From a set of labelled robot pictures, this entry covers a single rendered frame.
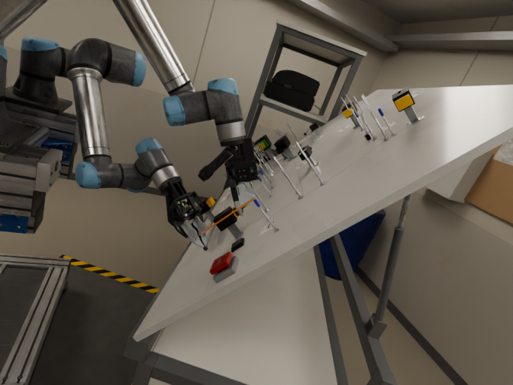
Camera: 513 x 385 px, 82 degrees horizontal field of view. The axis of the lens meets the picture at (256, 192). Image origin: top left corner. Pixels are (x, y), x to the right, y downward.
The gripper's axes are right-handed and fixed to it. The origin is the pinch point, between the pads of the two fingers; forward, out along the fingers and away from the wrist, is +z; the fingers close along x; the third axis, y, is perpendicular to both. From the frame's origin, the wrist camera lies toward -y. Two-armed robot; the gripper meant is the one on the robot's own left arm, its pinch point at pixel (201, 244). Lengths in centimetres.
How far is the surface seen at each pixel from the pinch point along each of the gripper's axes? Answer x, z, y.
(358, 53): 123, -46, 13
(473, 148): 25, 15, 63
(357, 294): 37, 41, 5
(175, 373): -21.9, 25.3, -3.5
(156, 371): -25.2, 22.2, -5.5
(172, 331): -16.4, 17.0, -11.8
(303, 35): 106, -70, 4
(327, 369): 16, 53, -3
